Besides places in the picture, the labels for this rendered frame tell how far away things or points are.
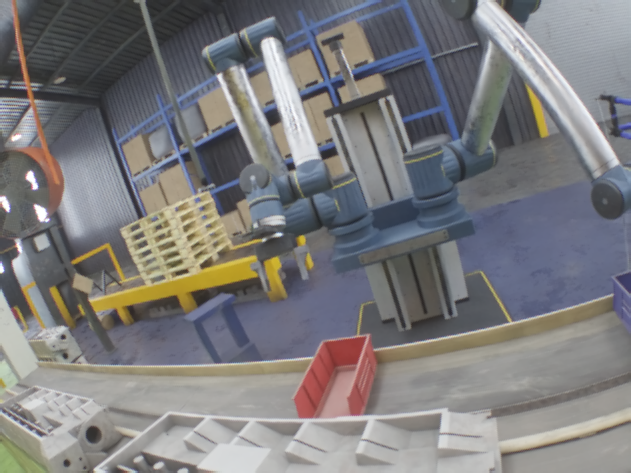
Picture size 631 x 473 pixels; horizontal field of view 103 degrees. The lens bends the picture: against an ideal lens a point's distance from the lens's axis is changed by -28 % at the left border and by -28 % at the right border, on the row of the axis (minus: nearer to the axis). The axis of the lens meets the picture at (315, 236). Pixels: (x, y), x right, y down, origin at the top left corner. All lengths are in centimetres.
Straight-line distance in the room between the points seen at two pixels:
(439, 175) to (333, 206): 51
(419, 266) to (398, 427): 141
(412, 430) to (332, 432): 20
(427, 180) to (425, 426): 110
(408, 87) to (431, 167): 908
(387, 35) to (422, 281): 935
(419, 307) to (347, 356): 101
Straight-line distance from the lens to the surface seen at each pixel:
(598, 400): 107
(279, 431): 99
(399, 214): 186
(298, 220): 166
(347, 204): 163
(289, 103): 138
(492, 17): 112
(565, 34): 1169
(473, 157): 173
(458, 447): 74
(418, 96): 1058
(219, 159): 1275
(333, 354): 135
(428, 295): 222
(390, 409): 115
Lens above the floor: 154
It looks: 13 degrees down
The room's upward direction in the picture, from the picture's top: 21 degrees counter-clockwise
